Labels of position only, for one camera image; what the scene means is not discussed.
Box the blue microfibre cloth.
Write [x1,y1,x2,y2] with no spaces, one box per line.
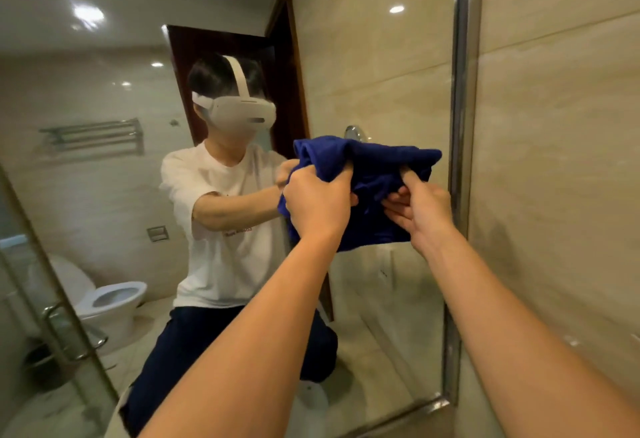
[277,135,443,253]

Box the person's right forearm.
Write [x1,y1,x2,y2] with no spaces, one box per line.
[425,230,640,438]

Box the person's left hand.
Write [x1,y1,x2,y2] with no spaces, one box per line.
[282,162,360,243]

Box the silver framed wall mirror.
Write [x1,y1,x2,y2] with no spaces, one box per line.
[0,0,486,438]

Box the person's right hand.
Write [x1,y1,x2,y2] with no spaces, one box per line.
[381,166,461,259]

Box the person's left forearm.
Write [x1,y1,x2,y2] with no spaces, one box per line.
[139,232,346,438]

